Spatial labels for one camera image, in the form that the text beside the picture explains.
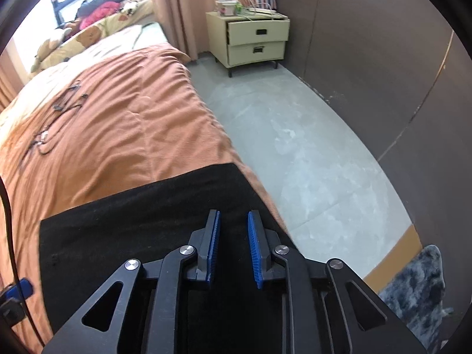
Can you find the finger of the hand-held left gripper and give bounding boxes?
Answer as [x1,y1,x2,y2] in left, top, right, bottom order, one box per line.
[0,278,32,327]

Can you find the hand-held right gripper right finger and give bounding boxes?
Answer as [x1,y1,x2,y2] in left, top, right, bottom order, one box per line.
[248,210,428,354]

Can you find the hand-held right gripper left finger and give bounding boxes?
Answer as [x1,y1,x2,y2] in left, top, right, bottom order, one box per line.
[42,209,222,354]

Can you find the black pants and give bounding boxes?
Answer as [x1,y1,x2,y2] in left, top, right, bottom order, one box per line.
[39,162,296,354]

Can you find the orange blanket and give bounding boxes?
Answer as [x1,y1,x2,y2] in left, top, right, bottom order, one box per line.
[0,22,292,347]

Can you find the grey fluffy rug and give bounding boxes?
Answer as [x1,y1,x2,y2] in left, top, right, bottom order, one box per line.
[378,245,454,347]

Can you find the cream nightstand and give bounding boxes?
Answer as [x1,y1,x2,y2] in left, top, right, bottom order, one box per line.
[205,10,291,78]

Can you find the pink curtain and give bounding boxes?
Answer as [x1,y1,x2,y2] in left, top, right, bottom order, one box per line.
[0,57,24,111]
[147,0,212,63]

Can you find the white power strip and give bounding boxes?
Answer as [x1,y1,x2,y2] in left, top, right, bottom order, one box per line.
[240,4,288,21]

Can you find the beige plush toy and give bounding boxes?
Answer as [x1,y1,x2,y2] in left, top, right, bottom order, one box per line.
[31,26,74,72]

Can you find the white pink container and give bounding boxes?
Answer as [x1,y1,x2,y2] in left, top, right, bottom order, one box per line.
[215,0,240,16]

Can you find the white plush toy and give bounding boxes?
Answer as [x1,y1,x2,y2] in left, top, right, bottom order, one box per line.
[120,0,148,12]

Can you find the pink cloth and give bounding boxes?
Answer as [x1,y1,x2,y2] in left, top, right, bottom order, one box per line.
[79,2,120,28]

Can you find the dark clothing pile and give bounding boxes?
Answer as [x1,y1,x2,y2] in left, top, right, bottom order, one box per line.
[76,0,148,17]

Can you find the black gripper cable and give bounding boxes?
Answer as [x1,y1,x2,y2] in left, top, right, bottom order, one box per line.
[0,175,43,347]

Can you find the black cables on bed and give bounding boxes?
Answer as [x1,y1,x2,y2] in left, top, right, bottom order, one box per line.
[18,81,89,155]

